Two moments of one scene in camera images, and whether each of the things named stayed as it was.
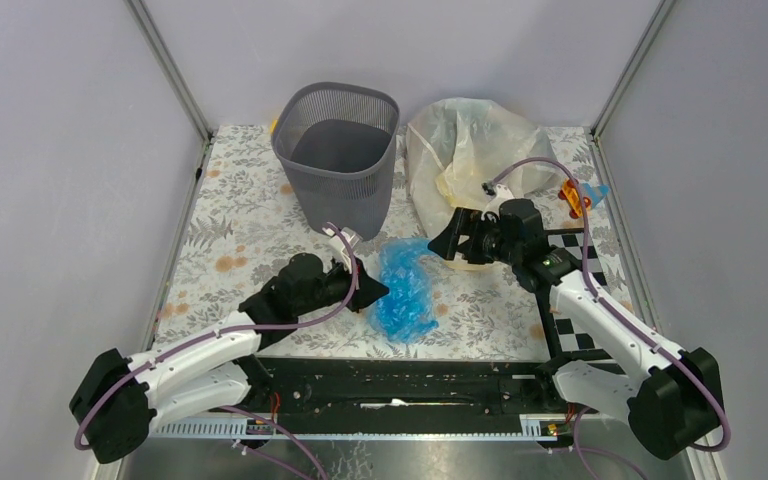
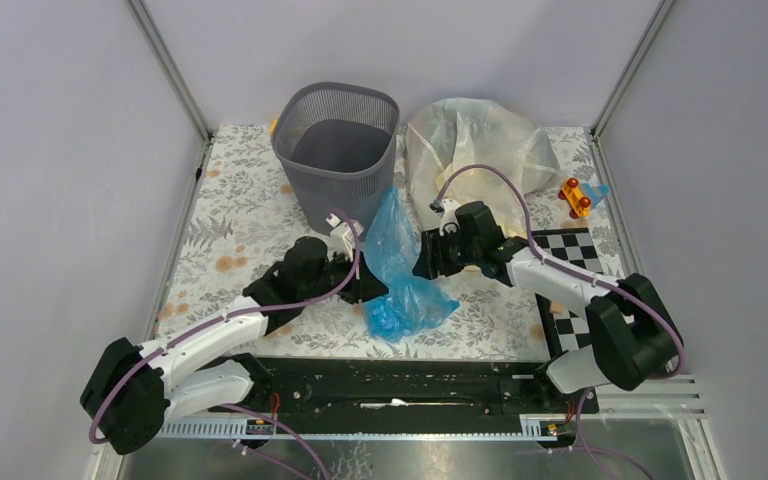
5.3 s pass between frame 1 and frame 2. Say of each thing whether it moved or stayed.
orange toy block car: stayed
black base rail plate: stayed
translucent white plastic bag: stayed
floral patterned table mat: stayed
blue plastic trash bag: moved
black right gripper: moved
